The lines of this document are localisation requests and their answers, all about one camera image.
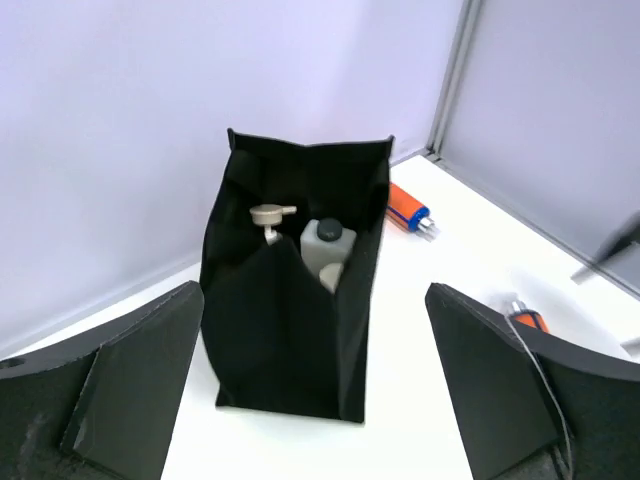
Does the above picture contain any right aluminium corner post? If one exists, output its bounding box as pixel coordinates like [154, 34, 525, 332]
[425, 0, 482, 163]

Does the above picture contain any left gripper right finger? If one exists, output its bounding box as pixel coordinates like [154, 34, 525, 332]
[425, 283, 639, 479]

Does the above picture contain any beige pump bottle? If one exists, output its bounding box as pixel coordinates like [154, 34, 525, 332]
[249, 204, 297, 245]

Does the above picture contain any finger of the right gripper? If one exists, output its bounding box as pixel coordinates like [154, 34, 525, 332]
[571, 212, 639, 284]

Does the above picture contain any black canvas bag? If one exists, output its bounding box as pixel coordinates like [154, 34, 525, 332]
[200, 132, 393, 423]

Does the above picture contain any orange tube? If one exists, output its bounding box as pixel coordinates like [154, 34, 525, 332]
[507, 298, 549, 333]
[386, 183, 438, 241]

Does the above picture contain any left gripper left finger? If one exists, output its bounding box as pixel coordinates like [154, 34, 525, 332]
[1, 281, 204, 479]

